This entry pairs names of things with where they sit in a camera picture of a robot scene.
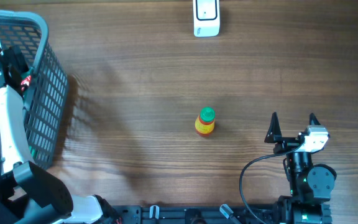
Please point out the green cap sauce bottle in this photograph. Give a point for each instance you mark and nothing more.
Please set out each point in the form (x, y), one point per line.
(205, 122)

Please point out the white barcode scanner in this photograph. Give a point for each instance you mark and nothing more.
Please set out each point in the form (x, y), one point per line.
(206, 18)

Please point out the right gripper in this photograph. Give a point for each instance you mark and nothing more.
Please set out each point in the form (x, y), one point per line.
(274, 135)

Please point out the grey plastic mesh basket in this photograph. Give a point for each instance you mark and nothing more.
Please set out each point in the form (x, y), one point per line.
(45, 98)

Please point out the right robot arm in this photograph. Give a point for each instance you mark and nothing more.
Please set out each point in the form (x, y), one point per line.
(310, 184)

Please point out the red stick sachet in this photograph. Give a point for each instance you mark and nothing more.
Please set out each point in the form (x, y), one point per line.
(25, 83)

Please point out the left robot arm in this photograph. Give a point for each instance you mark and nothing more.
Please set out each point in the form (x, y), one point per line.
(28, 193)

